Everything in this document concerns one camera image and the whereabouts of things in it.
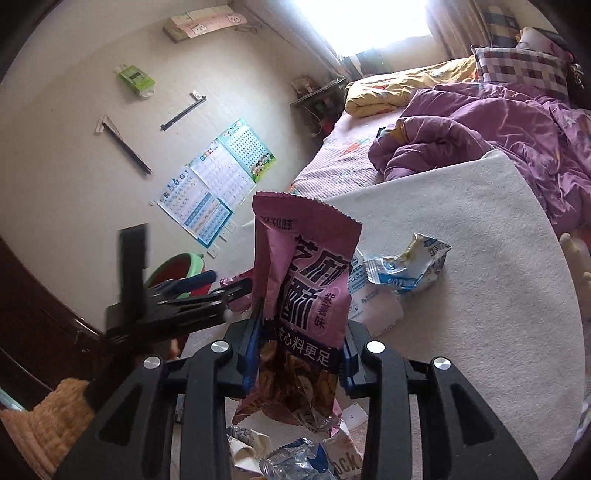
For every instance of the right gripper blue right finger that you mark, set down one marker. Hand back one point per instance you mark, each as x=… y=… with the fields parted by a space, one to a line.
x=351 y=370

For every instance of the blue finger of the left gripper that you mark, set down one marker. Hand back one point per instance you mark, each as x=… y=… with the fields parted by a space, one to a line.
x=188 y=284

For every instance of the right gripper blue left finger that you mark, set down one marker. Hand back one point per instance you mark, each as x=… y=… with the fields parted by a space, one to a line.
x=249 y=350

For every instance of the white tissue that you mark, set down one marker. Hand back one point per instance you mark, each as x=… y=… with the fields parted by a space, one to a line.
x=247 y=448

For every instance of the white blue milk carton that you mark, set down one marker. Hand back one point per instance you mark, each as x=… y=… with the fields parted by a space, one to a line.
x=375 y=306

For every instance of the pink snack bag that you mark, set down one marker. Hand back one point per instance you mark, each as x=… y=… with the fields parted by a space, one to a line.
x=304 y=249

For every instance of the blue white wrapper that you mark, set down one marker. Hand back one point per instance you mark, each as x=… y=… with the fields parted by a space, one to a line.
x=412 y=271

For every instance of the pink white snack box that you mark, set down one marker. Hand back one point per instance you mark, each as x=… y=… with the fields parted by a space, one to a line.
x=347 y=442

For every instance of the red bin with green rim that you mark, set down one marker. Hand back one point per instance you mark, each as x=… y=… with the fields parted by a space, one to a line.
x=178 y=267

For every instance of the left learning poster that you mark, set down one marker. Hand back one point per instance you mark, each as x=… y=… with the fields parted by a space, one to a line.
x=194 y=207

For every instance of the silver blue foil wrapper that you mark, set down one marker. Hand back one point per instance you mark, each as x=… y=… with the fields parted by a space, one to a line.
x=300 y=459

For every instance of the dark wooden door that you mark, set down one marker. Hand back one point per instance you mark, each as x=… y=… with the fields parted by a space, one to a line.
x=42 y=340

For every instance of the middle learning poster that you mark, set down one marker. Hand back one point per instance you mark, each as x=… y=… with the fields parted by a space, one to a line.
x=223 y=175

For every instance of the right green learning poster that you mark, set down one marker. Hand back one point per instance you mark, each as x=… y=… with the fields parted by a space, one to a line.
x=245 y=146

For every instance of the pink bed sheet mattress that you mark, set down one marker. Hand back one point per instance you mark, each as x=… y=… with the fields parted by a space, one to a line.
x=342 y=164

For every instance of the dark side table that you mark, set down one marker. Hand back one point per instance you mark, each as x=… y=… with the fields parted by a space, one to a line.
x=322 y=108

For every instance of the air conditioner with cover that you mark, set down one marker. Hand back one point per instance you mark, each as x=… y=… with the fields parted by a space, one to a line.
x=195 y=23

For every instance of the yellow blanket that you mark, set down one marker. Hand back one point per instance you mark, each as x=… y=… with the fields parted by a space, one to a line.
x=384 y=93

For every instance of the purple quilt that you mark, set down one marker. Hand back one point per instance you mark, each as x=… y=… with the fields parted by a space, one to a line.
x=547 y=141

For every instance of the checkered pillow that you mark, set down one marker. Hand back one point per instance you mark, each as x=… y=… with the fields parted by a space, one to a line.
x=540 y=70

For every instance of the right pink curtain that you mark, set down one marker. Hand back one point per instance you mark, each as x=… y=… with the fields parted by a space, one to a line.
x=457 y=25

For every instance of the striped cushion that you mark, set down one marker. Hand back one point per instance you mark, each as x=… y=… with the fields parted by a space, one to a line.
x=501 y=23

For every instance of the pink pillow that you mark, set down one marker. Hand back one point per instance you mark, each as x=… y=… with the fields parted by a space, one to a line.
x=535 y=40

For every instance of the black wall rail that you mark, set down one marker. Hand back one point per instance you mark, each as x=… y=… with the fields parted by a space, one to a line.
x=197 y=98

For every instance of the green wall box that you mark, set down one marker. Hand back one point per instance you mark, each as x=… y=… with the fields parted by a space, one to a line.
x=141 y=84

